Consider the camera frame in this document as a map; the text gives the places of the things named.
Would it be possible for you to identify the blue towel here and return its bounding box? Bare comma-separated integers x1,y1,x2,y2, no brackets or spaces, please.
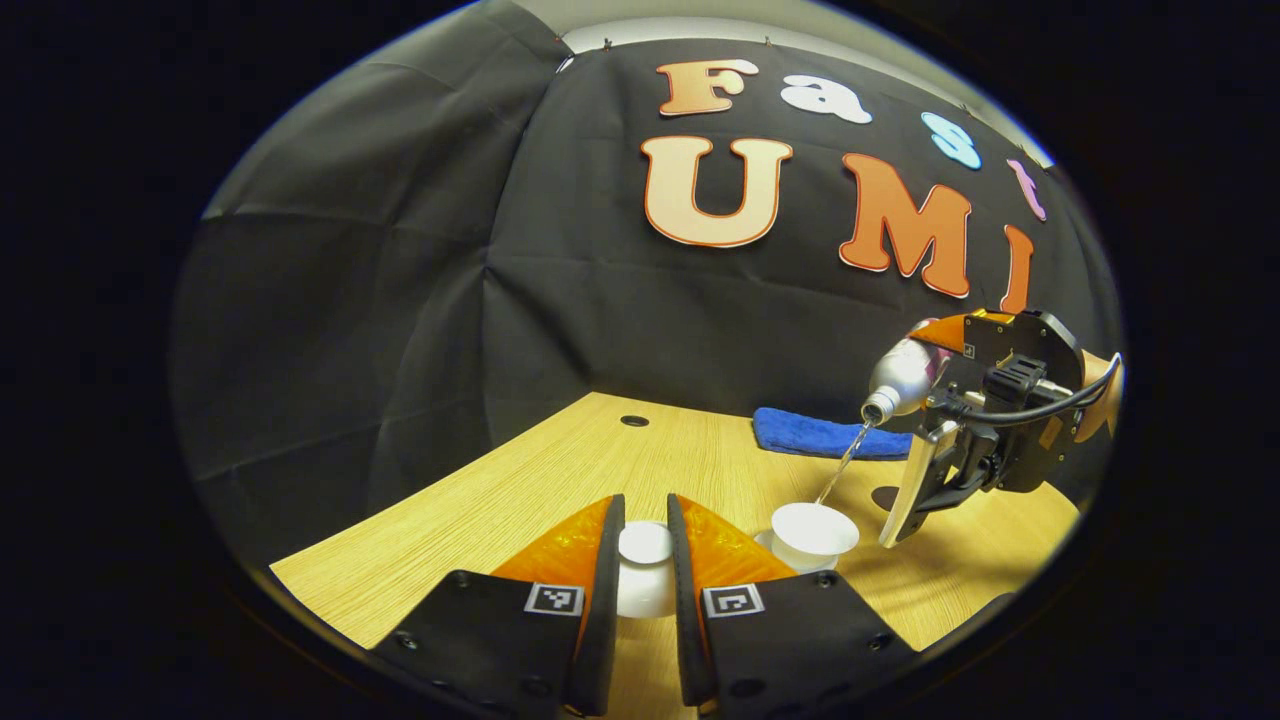
752,406,914,462

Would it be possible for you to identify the white teacup lid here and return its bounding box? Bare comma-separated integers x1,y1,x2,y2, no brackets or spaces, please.
617,520,678,620

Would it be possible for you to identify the white teacup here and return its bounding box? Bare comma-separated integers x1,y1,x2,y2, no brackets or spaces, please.
770,502,861,574

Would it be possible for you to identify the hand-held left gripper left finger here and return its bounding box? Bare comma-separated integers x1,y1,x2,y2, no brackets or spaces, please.
370,493,627,718

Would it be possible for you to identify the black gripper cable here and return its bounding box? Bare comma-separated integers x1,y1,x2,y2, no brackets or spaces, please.
928,353,1123,428

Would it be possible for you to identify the silver water bottle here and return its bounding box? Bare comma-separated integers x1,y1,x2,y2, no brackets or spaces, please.
861,335,953,427

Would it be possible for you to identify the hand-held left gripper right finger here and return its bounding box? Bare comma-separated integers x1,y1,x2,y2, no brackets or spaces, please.
666,492,917,708

